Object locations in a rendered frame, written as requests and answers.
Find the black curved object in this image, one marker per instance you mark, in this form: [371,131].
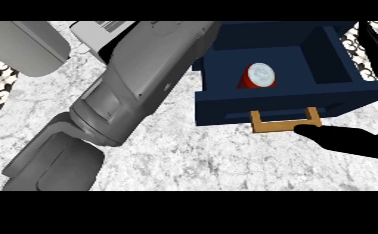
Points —
[369,33]

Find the red can with pale lid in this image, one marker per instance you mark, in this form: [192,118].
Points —
[259,74]

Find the navy blue drawer front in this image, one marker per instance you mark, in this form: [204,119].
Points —
[275,103]

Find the grey rounded block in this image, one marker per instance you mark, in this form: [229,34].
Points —
[31,48]

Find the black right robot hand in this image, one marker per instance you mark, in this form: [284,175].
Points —
[344,141]

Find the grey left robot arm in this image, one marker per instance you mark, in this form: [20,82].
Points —
[148,64]

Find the pale grey appliance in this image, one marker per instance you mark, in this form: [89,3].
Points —
[96,33]

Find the navy blue open drawer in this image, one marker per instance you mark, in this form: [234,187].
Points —
[296,58]

